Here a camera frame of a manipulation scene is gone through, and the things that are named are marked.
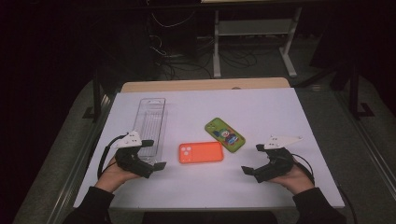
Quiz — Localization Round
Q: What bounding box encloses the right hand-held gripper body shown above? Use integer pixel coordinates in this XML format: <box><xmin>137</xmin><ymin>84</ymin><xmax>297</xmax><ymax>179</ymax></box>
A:
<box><xmin>253</xmin><ymin>135</ymin><xmax>304</xmax><ymax>184</ymax></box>

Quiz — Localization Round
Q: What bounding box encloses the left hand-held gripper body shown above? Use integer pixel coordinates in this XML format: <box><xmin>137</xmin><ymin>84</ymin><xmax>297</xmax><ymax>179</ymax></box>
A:
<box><xmin>113</xmin><ymin>130</ymin><xmax>154</xmax><ymax>180</ymax></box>

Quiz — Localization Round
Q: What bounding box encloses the clear plastic rack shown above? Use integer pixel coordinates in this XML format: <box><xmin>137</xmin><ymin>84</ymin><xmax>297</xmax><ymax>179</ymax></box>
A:
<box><xmin>132</xmin><ymin>97</ymin><xmax>169</xmax><ymax>166</ymax></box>

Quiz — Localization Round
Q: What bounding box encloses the green cartoon phone case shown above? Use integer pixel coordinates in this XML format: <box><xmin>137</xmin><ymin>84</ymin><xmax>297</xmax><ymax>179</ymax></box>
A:
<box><xmin>204</xmin><ymin>117</ymin><xmax>247</xmax><ymax>154</ymax></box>

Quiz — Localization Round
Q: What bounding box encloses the orange phone case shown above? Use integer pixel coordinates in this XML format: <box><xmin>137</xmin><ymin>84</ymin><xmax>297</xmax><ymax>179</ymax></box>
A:
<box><xmin>178</xmin><ymin>141</ymin><xmax>225</xmax><ymax>165</ymax></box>

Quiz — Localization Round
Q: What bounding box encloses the person's right hand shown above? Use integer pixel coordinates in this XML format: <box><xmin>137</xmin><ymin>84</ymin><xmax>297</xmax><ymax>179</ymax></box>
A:
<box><xmin>267</xmin><ymin>162</ymin><xmax>316</xmax><ymax>196</ymax></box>

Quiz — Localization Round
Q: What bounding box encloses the person's left hand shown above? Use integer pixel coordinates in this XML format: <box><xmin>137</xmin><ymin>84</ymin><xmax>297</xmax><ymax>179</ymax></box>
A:
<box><xmin>94</xmin><ymin>155</ymin><xmax>141</xmax><ymax>193</ymax></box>

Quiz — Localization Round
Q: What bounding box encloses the black metal stand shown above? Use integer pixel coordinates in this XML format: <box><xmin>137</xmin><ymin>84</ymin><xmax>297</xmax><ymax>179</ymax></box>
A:
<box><xmin>81</xmin><ymin>68</ymin><xmax>105</xmax><ymax>121</ymax></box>
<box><xmin>347</xmin><ymin>62</ymin><xmax>376</xmax><ymax>121</ymax></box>

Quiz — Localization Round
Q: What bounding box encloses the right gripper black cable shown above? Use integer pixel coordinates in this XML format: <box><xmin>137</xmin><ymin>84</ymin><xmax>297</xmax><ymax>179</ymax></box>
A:
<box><xmin>291</xmin><ymin>153</ymin><xmax>358</xmax><ymax>224</ymax></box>

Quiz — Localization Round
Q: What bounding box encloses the metal floor rail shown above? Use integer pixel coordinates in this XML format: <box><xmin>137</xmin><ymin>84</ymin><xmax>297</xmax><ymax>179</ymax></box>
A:
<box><xmin>335</xmin><ymin>91</ymin><xmax>396</xmax><ymax>202</ymax></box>
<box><xmin>46</xmin><ymin>92</ymin><xmax>117</xmax><ymax>224</ymax></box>

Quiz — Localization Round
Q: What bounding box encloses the tangle of floor cables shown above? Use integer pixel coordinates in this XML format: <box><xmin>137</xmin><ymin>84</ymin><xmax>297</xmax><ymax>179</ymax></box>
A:
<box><xmin>148</xmin><ymin>10</ymin><xmax>261</xmax><ymax>80</ymax></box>

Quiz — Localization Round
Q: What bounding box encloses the white metal desk frame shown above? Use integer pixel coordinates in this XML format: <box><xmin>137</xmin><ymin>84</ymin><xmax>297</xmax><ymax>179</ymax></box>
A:
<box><xmin>212</xmin><ymin>6</ymin><xmax>304</xmax><ymax>78</ymax></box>

